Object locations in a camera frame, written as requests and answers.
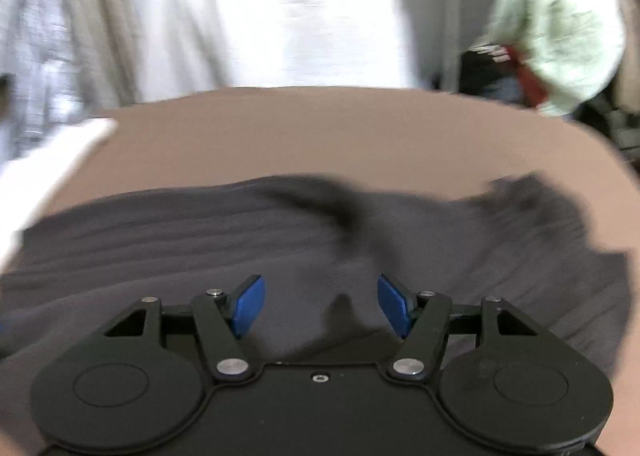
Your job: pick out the dark grey knit sweater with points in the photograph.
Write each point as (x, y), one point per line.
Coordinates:
(200, 246)

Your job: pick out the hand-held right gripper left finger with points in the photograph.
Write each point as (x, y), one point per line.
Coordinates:
(247, 308)

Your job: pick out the light green cloth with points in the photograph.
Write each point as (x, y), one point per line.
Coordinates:
(560, 26)

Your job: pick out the white folded garment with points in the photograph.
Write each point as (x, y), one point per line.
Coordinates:
(45, 161)

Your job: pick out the cream curtain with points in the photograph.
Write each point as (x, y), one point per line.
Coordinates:
(325, 11)

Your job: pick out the red cloth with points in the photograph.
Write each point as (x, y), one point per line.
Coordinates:
(532, 81)

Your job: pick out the dark clutter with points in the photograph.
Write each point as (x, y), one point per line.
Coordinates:
(480, 71)

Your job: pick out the silver plastic bag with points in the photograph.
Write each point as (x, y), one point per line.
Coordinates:
(30, 36)

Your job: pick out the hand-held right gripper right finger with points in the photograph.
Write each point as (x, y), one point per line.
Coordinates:
(392, 306)

